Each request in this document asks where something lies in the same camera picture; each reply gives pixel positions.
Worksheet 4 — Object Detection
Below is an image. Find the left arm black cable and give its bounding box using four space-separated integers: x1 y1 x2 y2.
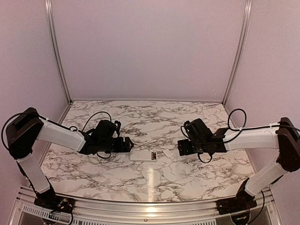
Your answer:
82 111 112 132

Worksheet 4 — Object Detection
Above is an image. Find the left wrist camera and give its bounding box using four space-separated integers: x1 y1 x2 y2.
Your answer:
114 120 121 137

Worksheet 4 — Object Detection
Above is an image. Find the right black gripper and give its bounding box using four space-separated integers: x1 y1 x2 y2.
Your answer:
178 138 207 156

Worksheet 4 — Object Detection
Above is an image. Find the white remote control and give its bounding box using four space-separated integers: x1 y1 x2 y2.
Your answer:
129 150 157 162

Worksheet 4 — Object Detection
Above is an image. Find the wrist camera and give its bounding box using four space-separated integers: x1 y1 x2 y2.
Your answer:
114 120 121 137
180 120 190 135

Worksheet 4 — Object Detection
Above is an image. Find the front aluminium rail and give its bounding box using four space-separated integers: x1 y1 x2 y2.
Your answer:
9 187 281 225

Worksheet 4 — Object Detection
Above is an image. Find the aluminium frame post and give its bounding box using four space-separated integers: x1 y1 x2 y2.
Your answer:
222 0 253 107
45 0 72 105

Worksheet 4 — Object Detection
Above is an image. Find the left aluminium frame post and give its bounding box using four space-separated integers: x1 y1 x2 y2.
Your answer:
45 0 72 105

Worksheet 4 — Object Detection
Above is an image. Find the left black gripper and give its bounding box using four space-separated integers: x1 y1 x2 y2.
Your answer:
99 136 134 152

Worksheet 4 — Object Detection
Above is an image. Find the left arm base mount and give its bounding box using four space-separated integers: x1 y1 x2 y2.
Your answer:
34 186 75 214

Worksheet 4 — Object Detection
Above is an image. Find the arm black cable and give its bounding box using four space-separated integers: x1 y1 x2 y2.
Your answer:
228 108 247 131
82 111 112 132

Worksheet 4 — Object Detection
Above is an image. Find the right aluminium frame post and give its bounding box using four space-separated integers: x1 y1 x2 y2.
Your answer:
222 0 253 107

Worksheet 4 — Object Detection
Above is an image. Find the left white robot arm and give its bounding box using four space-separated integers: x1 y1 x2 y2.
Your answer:
0 107 134 209

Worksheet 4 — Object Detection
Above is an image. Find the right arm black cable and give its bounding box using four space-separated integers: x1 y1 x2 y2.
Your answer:
228 108 247 131

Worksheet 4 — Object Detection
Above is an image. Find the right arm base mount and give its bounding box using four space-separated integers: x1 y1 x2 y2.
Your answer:
216 178 257 215

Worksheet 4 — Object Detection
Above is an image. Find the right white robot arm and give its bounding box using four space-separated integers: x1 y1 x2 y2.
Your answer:
178 117 300 210

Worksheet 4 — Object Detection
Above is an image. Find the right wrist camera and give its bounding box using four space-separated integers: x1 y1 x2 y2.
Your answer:
180 120 190 135

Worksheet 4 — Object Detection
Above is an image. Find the white battery cover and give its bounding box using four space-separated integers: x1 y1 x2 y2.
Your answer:
164 150 173 158

